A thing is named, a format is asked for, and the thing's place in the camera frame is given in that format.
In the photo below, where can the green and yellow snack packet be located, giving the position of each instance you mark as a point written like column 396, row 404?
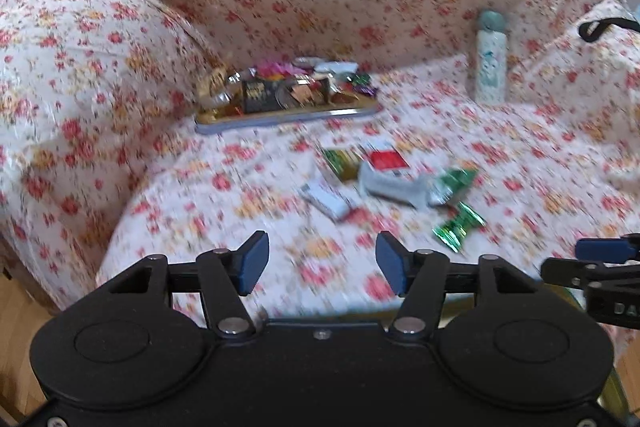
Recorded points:
column 342, row 163

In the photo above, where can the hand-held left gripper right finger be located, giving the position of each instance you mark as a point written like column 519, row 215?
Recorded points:
column 392, row 264

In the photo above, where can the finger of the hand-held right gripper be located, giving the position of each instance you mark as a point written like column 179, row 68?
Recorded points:
column 570, row 272
column 602, row 249

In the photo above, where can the pile of assorted snack packets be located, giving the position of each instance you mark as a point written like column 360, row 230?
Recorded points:
column 257, row 94

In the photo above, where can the red snack packet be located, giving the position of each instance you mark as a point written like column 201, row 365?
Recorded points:
column 386, row 160

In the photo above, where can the green and white snack packet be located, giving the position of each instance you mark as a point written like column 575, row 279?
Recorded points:
column 452, row 184

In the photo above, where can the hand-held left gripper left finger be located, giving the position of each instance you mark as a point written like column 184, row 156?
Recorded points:
column 252, row 264

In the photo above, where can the green twist candy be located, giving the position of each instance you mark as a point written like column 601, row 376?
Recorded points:
column 457, row 227

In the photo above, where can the white bar snack packet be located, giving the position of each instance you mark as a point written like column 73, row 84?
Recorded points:
column 327, row 202

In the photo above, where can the floral covered sofa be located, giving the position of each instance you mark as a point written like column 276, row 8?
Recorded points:
column 150, row 157

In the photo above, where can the lilac rimmed metal tray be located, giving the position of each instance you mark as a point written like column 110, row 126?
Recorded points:
column 280, row 119

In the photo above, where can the white cartoon print bottle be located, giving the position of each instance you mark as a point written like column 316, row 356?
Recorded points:
column 491, row 57

